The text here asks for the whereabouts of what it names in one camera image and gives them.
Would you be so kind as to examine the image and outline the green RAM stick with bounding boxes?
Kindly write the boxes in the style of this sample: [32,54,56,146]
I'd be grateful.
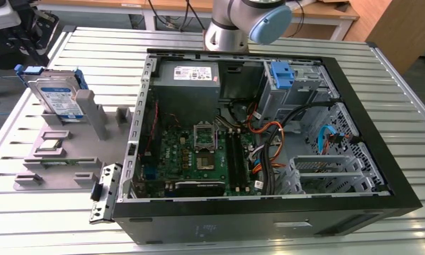
[40,158,81,167]

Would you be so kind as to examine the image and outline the silver drive cage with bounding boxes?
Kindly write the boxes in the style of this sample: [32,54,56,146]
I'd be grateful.
[259,60,340,123]

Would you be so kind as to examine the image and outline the orange power wire with connector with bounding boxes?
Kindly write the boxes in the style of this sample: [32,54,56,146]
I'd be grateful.
[324,132,363,155]

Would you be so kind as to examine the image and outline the white framed desk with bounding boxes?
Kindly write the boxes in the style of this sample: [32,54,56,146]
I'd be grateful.
[39,0,213,31]

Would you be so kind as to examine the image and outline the hard disk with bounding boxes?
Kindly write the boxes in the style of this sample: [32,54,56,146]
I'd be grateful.
[15,64,91,123]

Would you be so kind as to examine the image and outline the CPU chip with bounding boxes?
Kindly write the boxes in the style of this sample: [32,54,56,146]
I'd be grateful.
[37,139,63,151]

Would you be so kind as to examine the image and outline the green motherboard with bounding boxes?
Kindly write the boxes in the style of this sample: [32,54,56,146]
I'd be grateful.
[132,124,267,198]

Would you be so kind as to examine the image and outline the grey power supply unit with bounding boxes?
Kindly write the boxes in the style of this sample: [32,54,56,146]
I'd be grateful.
[151,60,223,125]

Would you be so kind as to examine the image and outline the wooden cabinet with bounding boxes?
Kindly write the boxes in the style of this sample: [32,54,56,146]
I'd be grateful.
[345,0,425,75]

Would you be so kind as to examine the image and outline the blue data wire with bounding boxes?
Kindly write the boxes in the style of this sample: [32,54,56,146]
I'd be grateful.
[319,124,341,155]

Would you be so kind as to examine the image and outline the black cable bundle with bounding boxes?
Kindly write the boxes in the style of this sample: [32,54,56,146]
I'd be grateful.
[260,98,343,196]

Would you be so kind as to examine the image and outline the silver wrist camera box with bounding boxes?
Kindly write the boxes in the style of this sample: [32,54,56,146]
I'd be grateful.
[0,0,23,32]

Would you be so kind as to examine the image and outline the black RAM slot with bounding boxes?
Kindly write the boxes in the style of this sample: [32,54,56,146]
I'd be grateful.
[225,127,241,193]
[235,127,252,192]

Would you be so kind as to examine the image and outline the orange wire bundle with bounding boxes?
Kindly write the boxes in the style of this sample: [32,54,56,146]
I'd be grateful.
[247,114,287,171]

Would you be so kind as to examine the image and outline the black PC case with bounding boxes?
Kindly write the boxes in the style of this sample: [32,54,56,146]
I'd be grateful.
[88,47,423,245]

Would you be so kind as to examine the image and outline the CPU socket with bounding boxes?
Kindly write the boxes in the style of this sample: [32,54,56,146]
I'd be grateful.
[192,121,220,152]

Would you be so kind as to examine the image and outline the silver card retention bracket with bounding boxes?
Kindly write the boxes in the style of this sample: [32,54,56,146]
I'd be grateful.
[88,162,124,224]

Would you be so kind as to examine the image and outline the black graphics card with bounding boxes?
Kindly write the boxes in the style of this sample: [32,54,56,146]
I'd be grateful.
[164,181,227,198]

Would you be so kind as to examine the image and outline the blue plastic drive carrier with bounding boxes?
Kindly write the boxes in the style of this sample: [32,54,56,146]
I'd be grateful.
[269,61,296,90]

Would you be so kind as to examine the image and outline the grey parts rack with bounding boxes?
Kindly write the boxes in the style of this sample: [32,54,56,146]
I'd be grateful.
[13,89,135,192]

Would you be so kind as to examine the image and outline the black waste bin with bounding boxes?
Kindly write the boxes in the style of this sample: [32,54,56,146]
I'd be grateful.
[0,31,27,70]

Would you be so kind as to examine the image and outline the wooden desk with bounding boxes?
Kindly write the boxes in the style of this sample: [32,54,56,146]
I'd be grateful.
[289,0,361,40]

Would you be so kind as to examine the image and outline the silver disk bay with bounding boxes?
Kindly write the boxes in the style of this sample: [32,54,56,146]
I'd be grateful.
[288,155,391,194]

